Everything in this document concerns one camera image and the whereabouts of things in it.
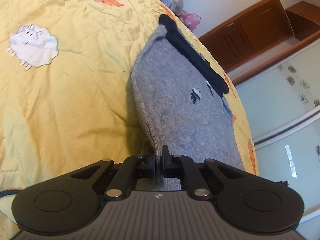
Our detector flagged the grey knit sweater navy sleeves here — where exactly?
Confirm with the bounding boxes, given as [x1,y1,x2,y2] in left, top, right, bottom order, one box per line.
[130,13,246,192]

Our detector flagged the glass sliding wardrobe door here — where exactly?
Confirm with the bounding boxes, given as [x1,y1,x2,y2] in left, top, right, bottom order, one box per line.
[237,42,319,239]

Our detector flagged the yellow quilt with animal prints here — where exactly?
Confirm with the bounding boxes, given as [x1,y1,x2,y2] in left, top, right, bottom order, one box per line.
[0,0,259,225]

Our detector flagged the brown wooden door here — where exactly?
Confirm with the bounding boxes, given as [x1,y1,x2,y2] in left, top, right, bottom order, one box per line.
[200,0,319,85]

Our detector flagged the pink plastic bag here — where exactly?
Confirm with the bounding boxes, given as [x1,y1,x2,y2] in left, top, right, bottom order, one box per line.
[178,13,201,31]

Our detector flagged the black cable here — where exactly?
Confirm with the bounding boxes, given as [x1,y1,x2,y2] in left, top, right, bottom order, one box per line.
[0,189,21,198]

